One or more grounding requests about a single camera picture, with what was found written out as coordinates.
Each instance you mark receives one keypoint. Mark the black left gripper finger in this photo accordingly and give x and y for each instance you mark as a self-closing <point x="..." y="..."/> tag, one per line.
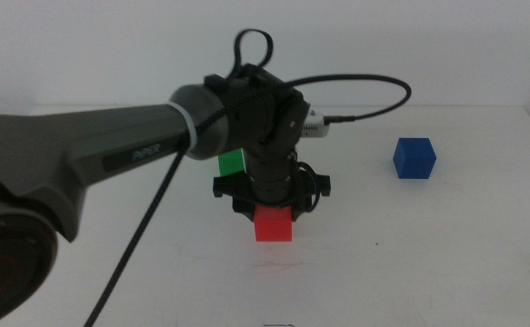
<point x="300" y="213"/>
<point x="245" y="212"/>

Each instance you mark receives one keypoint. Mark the green cube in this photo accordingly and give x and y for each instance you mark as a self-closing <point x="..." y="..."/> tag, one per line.
<point x="231" y="163"/>

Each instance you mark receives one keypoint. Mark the red cube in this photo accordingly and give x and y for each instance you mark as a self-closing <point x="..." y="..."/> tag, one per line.
<point x="272" y="224"/>

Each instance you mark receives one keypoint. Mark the blue cube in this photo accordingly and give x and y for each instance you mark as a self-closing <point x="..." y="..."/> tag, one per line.
<point x="413" y="159"/>

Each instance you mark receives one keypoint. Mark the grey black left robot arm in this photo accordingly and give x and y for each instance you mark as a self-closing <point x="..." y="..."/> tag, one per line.
<point x="87" y="136"/>

